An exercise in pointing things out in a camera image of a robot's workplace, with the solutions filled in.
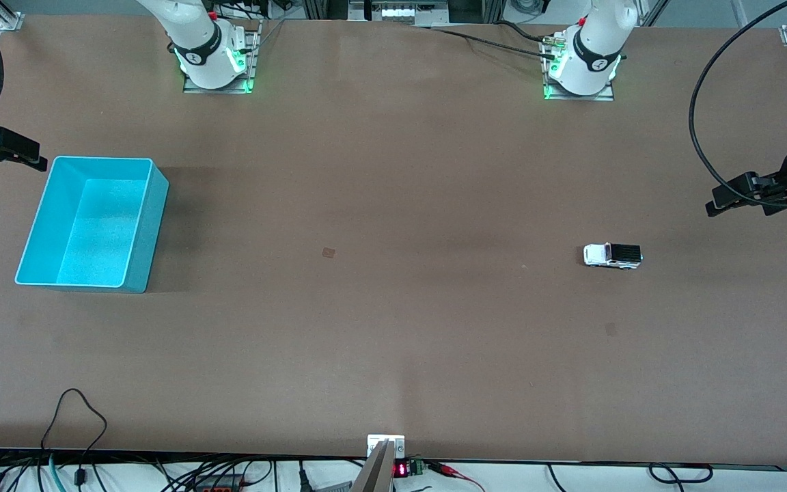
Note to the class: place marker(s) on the white jeep toy black roof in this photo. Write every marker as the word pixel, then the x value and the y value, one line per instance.
pixel 598 255

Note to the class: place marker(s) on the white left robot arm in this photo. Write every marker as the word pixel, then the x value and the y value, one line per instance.
pixel 591 61

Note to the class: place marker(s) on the turquoise plastic bin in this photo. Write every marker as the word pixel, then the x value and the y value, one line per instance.
pixel 93 232

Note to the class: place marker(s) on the small brown tape square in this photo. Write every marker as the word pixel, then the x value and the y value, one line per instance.
pixel 328 253

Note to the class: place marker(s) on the black power strip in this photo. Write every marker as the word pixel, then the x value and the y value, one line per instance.
pixel 219 486

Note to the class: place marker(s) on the red clip leads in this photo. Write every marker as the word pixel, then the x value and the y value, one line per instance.
pixel 448 470

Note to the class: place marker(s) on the red digit display module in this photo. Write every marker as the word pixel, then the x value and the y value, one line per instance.
pixel 402 470

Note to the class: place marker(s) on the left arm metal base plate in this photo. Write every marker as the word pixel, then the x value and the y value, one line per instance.
pixel 605 97

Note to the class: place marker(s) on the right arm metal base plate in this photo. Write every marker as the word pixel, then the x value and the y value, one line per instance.
pixel 192 87

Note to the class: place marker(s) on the white device in frame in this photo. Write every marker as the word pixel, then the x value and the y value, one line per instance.
pixel 400 12

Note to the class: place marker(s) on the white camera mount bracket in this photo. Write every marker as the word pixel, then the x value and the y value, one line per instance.
pixel 397 443

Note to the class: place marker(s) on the grey camera pole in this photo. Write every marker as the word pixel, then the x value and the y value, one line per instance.
pixel 373 475

